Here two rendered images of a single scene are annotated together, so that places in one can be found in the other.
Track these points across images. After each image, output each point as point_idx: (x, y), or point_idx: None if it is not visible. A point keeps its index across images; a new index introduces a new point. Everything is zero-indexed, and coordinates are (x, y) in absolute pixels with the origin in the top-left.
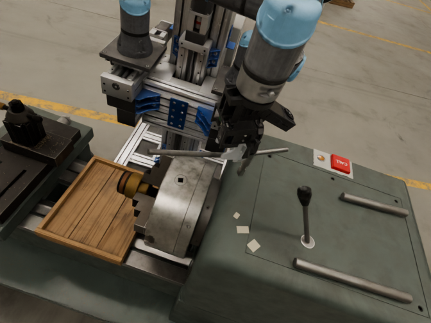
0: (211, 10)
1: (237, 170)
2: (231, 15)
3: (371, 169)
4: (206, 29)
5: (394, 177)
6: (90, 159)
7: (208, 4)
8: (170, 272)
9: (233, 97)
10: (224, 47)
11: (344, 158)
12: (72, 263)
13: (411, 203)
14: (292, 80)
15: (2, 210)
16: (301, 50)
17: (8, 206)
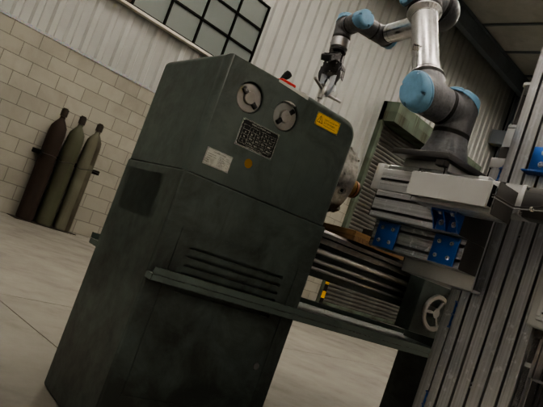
0: (517, 120)
1: None
2: (519, 116)
3: (262, 69)
4: (507, 141)
5: (242, 58)
6: (418, 291)
7: (515, 114)
8: None
9: None
10: (517, 166)
11: (286, 80)
12: (322, 311)
13: (217, 55)
14: (399, 97)
15: (367, 228)
16: (335, 24)
17: (369, 230)
